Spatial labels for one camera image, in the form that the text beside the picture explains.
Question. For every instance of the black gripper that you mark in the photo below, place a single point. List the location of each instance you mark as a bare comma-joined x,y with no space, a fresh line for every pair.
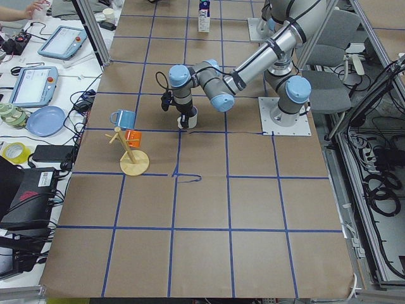
184,111

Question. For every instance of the black electronics box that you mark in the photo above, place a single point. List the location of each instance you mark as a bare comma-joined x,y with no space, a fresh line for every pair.
26,195

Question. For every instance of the blue plate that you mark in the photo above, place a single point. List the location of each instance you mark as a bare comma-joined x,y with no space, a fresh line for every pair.
46,121

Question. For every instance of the grey office chair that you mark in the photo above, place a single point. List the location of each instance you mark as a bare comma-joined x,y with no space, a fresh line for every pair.
329,95

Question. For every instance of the person hand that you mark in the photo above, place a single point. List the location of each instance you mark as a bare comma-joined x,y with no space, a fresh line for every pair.
13,15

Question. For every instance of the aluminium frame post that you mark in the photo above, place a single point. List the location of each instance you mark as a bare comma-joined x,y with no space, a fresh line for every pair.
91,27

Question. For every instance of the white paper cup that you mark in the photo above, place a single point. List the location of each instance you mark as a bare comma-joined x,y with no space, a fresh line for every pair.
109,15

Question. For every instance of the light blue mug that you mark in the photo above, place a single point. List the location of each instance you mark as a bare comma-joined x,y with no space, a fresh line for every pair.
124,119

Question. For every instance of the blue white milk carton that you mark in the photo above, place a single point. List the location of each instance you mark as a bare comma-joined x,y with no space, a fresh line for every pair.
204,16

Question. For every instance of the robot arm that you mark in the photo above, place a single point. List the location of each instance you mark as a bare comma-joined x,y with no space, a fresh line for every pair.
294,23

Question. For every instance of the blue teach pendant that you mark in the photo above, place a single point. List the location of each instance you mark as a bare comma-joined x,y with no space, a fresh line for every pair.
34,87
63,43

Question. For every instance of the yellow tape roll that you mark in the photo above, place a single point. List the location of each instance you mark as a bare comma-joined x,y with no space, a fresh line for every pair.
16,153

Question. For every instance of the orange mug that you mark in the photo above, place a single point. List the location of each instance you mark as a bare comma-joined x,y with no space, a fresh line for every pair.
133,138

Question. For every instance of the black power adapter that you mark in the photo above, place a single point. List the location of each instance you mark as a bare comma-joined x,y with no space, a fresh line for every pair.
52,153

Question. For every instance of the white ceramic mug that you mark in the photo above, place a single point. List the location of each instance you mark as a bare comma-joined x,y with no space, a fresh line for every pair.
193,121

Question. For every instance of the green tape rolls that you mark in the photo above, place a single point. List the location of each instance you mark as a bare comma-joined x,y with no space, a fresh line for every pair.
13,116

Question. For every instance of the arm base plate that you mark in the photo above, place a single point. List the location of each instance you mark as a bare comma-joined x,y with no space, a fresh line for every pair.
258,29
274,122

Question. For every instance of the wooden mug tree stand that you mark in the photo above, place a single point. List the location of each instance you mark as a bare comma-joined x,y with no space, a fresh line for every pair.
134,162

